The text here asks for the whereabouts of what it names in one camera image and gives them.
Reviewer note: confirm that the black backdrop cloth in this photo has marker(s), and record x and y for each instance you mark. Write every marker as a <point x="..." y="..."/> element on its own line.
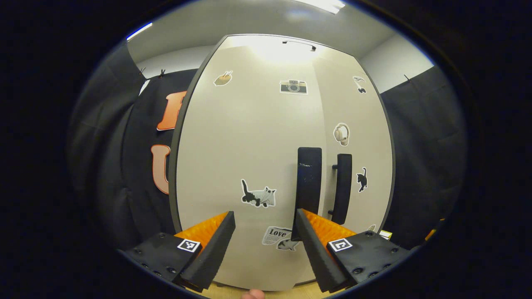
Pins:
<point x="428" y="145"/>
<point x="104" y="166"/>

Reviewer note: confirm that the white shoe cabinet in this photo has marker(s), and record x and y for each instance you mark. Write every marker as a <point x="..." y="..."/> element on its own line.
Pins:
<point x="257" y="43"/>

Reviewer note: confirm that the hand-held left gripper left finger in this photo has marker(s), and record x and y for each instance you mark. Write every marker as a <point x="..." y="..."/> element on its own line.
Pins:
<point x="212" y="253"/>

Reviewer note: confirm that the white shoe cabinet door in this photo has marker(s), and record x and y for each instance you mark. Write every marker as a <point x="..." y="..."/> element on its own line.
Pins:
<point x="370" y="137"/>
<point x="249" y="137"/>

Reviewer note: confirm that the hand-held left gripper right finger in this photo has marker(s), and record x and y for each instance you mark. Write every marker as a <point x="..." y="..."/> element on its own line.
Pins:
<point x="318" y="253"/>

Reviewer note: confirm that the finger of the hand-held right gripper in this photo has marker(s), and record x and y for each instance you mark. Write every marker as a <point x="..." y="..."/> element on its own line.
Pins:
<point x="431" y="234"/>

